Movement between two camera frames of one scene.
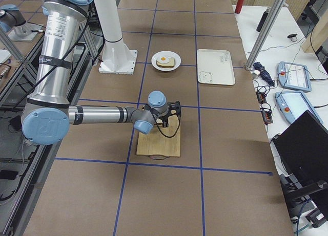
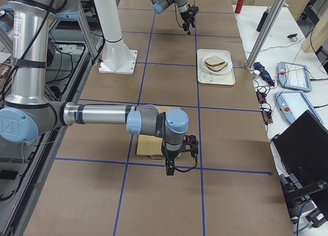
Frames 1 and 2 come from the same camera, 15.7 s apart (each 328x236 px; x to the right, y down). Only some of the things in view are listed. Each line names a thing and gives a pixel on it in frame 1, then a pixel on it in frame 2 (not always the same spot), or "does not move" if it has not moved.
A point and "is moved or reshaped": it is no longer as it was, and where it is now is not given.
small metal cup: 254,73 does not move
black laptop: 302,149 does not move
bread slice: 159,122 is moved or reshaped
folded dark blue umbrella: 264,74 does not move
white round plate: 166,61 → 225,69
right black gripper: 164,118 → 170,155
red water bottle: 240,2 does not move
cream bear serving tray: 214,66 does not move
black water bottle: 263,20 does not move
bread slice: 170,63 → 218,68
